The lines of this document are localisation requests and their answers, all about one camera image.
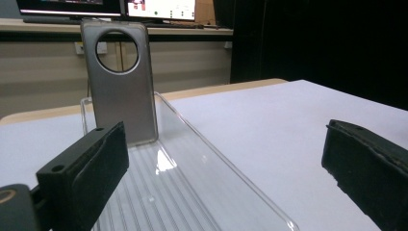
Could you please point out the bright computer monitor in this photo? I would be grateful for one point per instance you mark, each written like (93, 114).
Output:
(160, 8)

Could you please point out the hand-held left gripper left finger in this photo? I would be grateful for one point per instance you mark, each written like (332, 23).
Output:
(80, 183)

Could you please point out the clear plastic tray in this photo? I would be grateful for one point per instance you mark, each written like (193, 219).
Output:
(192, 179)

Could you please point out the dark computer monitor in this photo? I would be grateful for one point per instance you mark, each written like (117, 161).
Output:
(67, 6)

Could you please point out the white wall outlet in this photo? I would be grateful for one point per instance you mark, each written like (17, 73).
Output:
(78, 48)

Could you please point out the white table cover sheet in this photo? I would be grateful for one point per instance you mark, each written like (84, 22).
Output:
(272, 134)

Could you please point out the brown cardboard box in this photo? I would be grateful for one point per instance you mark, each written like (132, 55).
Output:
(203, 11)

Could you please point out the dark keyboard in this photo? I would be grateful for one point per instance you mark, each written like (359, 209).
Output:
(48, 20)

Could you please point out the black curtain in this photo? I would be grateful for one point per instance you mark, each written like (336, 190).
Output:
(320, 41)

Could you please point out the beige desk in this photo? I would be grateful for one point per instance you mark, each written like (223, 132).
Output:
(192, 31)

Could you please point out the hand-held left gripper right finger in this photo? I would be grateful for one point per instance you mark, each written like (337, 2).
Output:
(369, 170)

